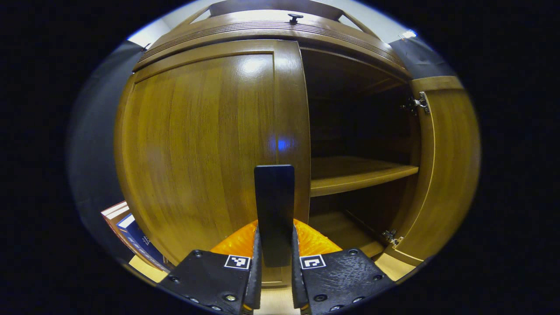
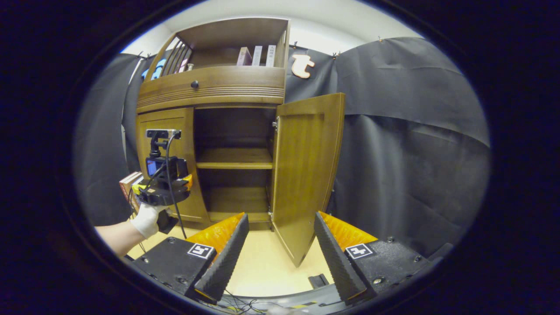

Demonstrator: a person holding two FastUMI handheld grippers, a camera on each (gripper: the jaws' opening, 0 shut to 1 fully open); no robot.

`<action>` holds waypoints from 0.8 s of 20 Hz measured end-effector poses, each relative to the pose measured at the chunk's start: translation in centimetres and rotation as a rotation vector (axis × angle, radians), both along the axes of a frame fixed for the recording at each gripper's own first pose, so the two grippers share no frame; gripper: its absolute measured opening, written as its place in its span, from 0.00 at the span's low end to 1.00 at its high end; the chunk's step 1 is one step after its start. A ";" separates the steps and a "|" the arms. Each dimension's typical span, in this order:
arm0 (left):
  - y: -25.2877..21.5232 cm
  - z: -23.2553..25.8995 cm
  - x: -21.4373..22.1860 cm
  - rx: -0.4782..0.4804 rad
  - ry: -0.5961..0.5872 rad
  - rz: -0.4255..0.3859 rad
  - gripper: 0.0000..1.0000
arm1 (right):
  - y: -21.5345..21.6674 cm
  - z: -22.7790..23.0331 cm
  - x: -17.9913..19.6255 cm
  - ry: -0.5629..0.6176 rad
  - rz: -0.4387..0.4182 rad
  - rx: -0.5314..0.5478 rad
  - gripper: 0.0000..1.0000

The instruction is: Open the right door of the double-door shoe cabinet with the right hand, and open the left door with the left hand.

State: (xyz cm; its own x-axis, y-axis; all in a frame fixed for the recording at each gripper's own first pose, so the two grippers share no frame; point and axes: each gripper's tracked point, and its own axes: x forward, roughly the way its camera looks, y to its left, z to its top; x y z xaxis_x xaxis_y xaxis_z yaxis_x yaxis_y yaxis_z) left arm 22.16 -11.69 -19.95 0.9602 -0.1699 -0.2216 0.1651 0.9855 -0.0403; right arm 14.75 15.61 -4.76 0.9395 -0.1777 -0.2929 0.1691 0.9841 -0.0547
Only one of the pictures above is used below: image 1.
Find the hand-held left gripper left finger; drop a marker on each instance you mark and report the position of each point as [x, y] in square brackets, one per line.
[256, 288]

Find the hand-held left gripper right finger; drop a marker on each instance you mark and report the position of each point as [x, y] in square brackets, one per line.
[297, 284]

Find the wooden shoe cabinet door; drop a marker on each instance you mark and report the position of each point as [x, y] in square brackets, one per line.
[197, 140]
[450, 175]

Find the wooden double-door shoe cabinet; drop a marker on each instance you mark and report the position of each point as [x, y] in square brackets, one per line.
[350, 70]

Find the metal door hinge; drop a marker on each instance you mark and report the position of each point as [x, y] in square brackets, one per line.
[421, 103]
[391, 238]

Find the wooden inner shelf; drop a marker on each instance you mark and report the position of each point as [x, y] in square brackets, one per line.
[350, 175]

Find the dark blue book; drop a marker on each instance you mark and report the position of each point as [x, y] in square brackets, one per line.
[140, 238]

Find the red and white book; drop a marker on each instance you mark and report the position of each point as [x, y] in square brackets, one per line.
[114, 212]

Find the wooden drawer with black knob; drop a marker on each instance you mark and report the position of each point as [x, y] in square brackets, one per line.
[262, 30]

